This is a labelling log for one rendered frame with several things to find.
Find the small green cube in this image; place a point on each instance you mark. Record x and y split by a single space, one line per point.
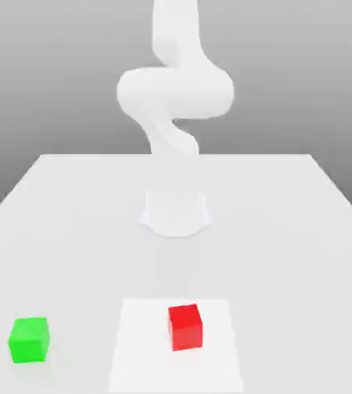
29 340

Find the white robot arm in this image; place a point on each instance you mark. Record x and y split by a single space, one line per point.
175 92

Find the small red cube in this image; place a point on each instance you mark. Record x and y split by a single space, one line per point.
185 327

